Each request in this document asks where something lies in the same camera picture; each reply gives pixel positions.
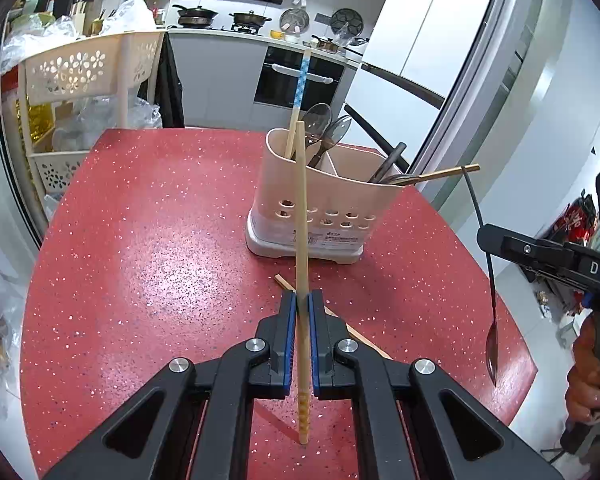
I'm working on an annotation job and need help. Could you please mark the yellow oil bottle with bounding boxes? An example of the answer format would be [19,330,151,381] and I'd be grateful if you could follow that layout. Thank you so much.
[27,103,55,144]

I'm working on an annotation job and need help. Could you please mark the black wok on stove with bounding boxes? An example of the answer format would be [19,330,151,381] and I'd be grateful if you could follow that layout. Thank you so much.
[173,4,218,28]

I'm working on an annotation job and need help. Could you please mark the black pot on stove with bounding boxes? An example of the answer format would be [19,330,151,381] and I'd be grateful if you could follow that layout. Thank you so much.
[230,11,271,35]

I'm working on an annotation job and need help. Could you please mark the blue patterned wooden chopstick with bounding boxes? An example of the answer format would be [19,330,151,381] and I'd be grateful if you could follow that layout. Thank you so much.
[284,49,311,159]

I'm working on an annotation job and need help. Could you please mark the beige plastic utensil holder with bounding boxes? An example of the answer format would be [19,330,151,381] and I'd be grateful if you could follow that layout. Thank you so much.
[246,128,402,264]

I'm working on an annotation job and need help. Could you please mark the beige plastic storage cart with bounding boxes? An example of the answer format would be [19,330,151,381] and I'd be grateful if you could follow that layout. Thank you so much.
[14,30,168,196]

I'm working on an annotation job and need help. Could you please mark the black built-in oven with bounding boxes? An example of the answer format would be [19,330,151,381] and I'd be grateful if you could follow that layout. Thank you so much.
[254,47,344,110]

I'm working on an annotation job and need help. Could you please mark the plain wooden chopstick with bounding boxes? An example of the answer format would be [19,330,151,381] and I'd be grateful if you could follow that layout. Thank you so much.
[390,164,480,186]

